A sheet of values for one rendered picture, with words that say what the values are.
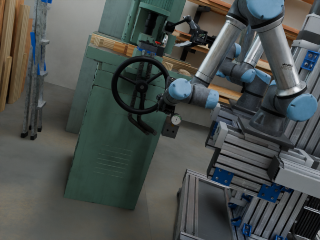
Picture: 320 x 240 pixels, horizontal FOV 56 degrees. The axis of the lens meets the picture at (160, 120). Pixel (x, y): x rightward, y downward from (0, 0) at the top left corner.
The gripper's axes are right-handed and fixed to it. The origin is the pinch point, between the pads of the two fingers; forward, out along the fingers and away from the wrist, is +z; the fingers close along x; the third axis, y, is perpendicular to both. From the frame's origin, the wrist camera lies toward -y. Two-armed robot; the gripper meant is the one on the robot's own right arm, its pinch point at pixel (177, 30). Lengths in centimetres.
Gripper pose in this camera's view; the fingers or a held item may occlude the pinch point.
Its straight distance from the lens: 163.4
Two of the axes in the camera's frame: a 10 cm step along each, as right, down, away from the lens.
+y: 1.9, 2.3, -9.5
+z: -9.3, -2.5, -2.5
